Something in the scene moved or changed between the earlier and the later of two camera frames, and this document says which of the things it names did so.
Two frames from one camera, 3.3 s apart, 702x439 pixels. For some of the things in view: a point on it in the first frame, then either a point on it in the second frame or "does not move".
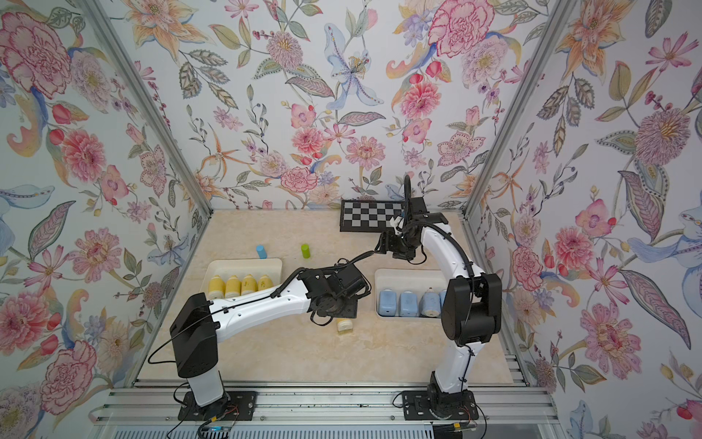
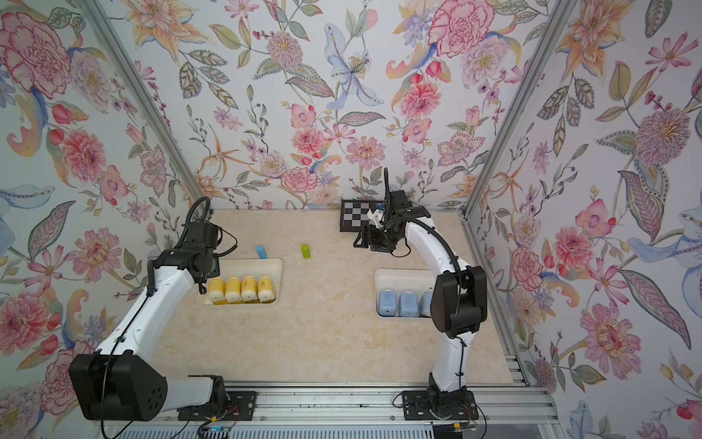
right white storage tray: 408,280 does not move
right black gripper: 388,245 → 372,240
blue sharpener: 408,306 does not move
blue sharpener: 388,303 does not move
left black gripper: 351,311 → 215,257
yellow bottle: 345,326 → 216,289
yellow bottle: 217,288 → 233,290
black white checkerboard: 369,216 does not move
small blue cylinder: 261,251 does not move
